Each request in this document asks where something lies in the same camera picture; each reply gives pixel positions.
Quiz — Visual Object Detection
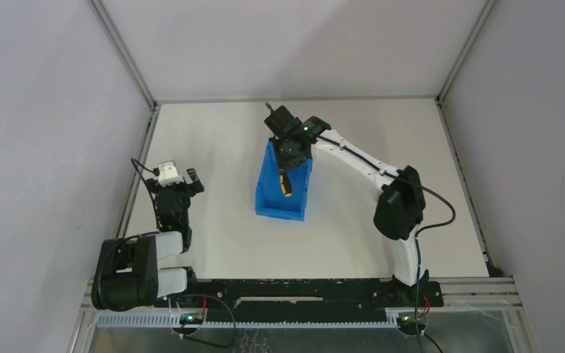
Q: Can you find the blue plastic bin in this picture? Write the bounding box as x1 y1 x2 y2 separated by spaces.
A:
255 142 313 221

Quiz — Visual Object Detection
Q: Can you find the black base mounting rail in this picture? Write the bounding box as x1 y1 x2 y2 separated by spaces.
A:
154 278 444 324

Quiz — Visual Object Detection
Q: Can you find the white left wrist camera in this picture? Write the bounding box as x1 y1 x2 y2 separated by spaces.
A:
157 161 184 187

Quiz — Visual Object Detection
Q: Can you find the right controller board with wires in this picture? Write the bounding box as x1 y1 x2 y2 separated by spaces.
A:
397 295 444 353

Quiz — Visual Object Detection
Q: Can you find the aluminium frame left post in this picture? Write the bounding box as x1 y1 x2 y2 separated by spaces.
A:
86 0 159 110

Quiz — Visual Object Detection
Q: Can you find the aluminium frame right post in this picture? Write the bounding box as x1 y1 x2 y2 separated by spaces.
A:
436 0 499 105

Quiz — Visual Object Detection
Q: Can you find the white slotted cable duct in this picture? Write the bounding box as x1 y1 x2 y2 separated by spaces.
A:
96 313 400 328

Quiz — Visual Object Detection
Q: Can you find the left controller board with wires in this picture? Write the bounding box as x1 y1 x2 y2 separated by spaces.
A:
170 293 237 349

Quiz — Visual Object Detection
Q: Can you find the aluminium frame post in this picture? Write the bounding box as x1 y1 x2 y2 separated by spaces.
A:
436 0 499 105
86 0 159 110

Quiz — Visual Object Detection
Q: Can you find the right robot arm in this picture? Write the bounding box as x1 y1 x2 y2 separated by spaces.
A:
264 104 456 306

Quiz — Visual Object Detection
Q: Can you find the yellow black handled screwdriver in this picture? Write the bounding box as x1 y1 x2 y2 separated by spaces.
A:
280 171 293 197

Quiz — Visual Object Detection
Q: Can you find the controller board with wires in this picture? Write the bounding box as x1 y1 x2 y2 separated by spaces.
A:
397 295 444 353
170 293 237 349

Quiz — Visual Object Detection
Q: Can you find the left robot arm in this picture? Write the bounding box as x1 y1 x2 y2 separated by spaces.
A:
91 165 204 312

